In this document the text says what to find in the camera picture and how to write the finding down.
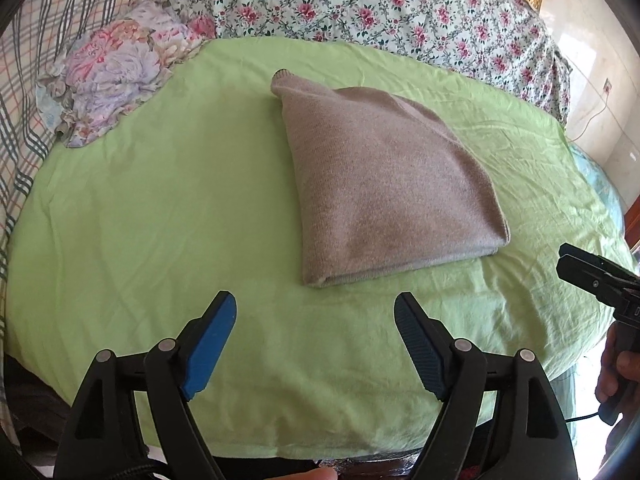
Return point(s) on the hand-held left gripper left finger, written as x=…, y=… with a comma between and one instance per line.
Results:
x=207, y=350

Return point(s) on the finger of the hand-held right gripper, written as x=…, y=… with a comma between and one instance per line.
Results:
x=587, y=280
x=600, y=262

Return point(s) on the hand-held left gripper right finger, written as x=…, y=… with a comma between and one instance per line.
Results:
x=420, y=345

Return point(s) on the beige knitted sweater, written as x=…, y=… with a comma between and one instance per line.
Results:
x=390, y=185

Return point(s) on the person's right hand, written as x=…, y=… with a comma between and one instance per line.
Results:
x=607, y=375

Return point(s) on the person's left hand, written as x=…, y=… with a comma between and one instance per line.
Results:
x=305, y=475

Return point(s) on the light blue bed sheet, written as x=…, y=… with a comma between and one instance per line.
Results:
x=595, y=175

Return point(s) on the light green bed sheet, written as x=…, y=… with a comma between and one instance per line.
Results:
x=150, y=210

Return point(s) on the purple floral pillow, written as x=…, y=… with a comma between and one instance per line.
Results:
x=115, y=60

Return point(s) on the plaid blanket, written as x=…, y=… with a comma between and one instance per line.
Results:
x=30, y=60

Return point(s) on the pink floral quilt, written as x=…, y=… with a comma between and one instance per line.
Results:
x=350, y=0

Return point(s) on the wooden bed frame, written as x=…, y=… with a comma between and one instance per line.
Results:
x=632, y=232

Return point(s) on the wall socket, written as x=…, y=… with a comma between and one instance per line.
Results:
x=607, y=85

